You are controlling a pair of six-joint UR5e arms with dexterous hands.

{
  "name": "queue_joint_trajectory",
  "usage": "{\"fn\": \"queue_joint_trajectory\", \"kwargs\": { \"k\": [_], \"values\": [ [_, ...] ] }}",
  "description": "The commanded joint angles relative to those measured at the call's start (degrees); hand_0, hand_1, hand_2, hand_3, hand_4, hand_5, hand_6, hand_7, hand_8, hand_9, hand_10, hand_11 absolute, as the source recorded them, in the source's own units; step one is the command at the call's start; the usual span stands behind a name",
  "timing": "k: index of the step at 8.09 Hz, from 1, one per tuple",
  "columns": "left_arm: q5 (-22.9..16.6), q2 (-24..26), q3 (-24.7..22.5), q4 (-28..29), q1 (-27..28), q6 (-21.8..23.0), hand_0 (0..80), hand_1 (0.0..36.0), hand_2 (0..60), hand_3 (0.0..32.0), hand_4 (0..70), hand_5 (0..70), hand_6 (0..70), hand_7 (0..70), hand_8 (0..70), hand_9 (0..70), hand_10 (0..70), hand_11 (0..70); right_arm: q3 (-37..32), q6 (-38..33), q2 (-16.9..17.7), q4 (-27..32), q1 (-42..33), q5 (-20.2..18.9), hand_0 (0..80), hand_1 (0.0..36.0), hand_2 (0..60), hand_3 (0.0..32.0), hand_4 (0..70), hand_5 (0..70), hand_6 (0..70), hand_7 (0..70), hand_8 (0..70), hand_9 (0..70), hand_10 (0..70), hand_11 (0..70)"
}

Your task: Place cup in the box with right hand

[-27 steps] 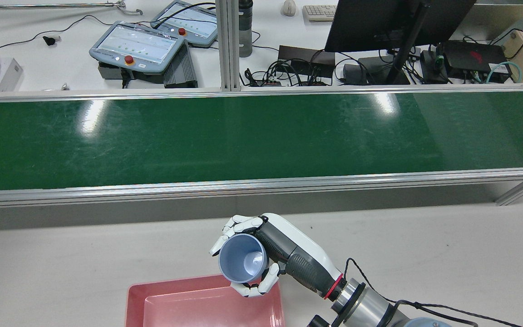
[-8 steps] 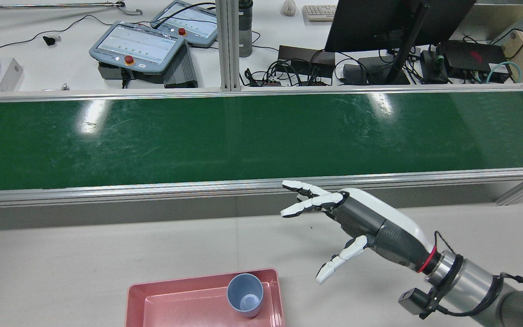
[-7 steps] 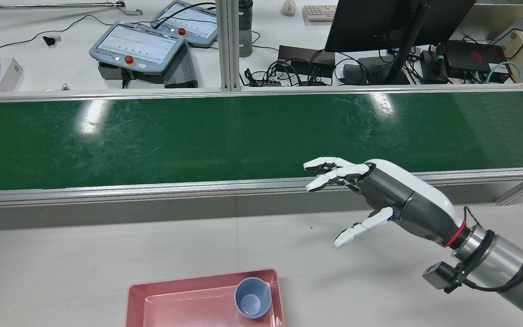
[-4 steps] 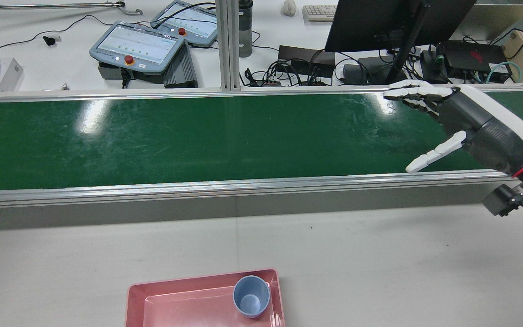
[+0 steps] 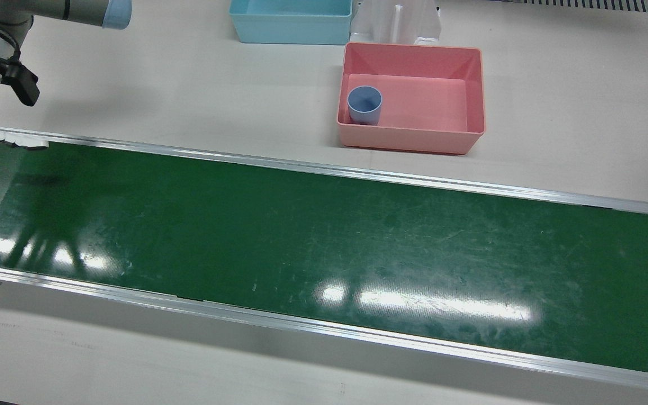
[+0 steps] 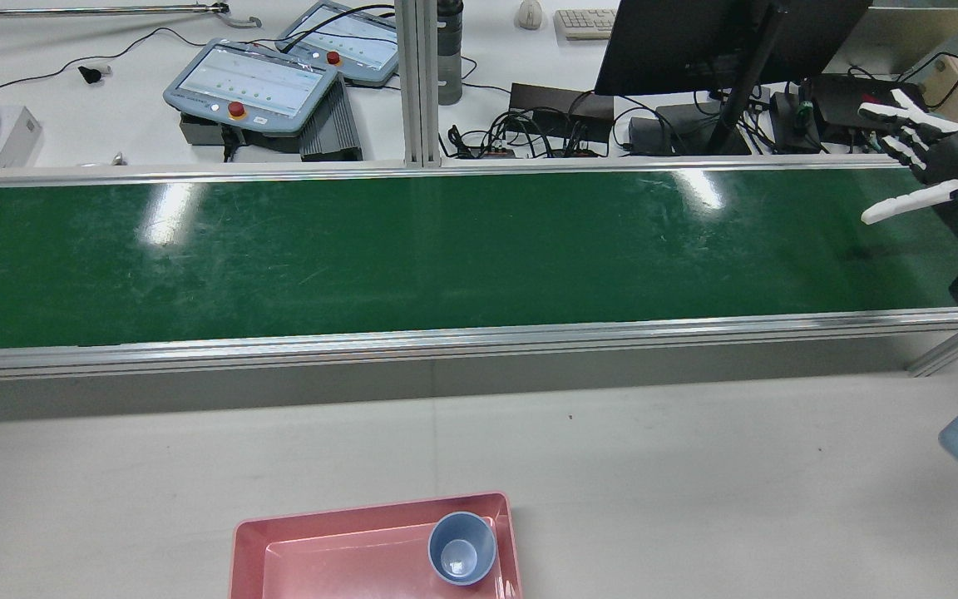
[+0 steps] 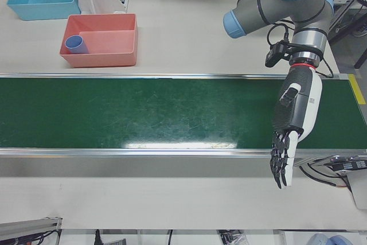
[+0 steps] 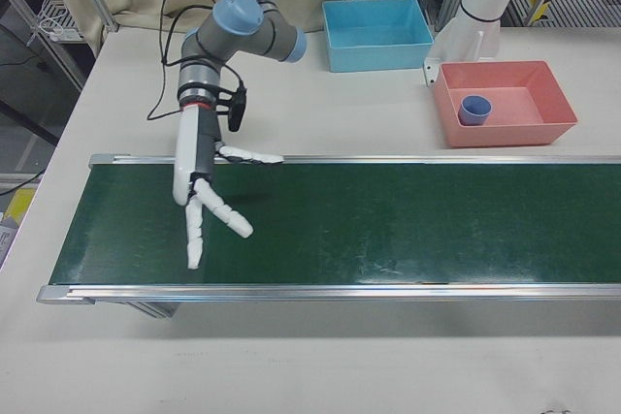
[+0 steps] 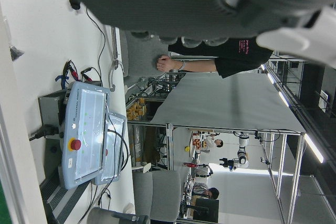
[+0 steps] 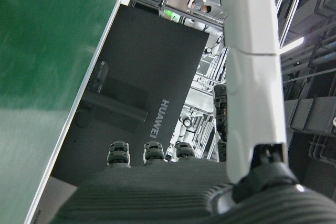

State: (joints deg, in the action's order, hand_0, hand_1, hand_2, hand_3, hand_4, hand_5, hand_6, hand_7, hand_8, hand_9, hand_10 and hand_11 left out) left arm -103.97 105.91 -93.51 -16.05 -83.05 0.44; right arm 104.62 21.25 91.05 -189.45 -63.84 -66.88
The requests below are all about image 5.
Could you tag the blue plastic cup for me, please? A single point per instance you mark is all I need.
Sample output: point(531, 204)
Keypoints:
point(364, 109)

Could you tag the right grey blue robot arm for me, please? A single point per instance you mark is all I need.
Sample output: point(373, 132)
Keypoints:
point(65, 8)

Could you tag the blue plastic box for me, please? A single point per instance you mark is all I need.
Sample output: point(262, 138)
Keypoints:
point(290, 25)

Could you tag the pink plastic box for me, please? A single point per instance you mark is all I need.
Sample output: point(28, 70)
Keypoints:
point(425, 107)

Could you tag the grey metal grating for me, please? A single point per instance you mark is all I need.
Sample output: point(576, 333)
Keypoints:
point(594, 4)

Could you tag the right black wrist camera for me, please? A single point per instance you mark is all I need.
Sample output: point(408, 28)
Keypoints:
point(23, 84)

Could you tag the green conveyor belt aluminium frame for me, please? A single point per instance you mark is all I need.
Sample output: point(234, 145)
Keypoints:
point(324, 247)

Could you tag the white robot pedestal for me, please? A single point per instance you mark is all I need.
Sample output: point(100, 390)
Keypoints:
point(397, 19)

